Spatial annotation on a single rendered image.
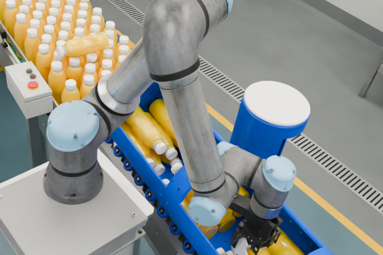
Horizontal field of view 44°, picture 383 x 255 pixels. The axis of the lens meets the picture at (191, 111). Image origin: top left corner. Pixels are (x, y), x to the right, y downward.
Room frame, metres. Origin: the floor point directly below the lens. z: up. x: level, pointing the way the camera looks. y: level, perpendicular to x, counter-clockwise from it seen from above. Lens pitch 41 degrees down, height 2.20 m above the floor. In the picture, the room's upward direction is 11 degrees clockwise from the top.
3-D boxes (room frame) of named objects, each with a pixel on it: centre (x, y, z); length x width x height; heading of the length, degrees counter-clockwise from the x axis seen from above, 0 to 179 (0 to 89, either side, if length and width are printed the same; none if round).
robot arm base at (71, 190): (0.78, 0.26, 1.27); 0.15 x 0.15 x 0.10
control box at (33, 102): (1.29, 0.60, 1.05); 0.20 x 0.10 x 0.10; 42
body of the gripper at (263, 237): (0.74, -0.23, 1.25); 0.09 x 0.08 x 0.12; 43
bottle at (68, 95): (1.31, 0.45, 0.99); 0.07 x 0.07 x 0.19
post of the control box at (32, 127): (1.29, 0.60, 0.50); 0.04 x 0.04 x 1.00; 42
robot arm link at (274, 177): (0.74, -0.22, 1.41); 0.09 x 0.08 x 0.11; 70
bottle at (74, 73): (1.46, 0.49, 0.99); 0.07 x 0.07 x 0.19
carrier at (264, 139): (1.54, -0.34, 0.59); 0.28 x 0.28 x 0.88
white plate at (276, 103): (1.54, -0.34, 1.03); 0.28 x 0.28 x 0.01
